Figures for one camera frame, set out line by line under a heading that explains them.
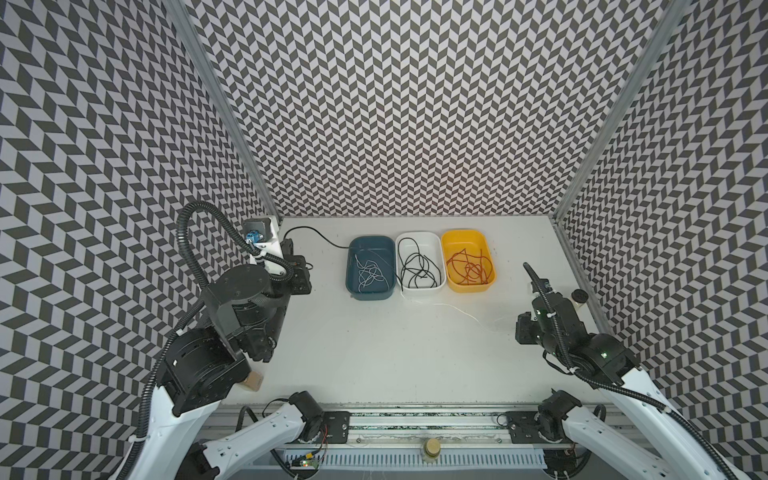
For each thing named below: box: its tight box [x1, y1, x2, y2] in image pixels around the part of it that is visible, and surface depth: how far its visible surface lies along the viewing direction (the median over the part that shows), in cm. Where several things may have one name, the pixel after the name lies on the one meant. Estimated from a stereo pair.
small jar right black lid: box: [571, 288, 589, 303], surface depth 88 cm
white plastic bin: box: [395, 232, 447, 291], surface depth 106 cm
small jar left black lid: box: [243, 371, 263, 392], surface depth 79 cm
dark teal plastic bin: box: [345, 235, 397, 301], surface depth 104 cm
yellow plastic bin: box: [442, 229, 497, 293], surface depth 105 cm
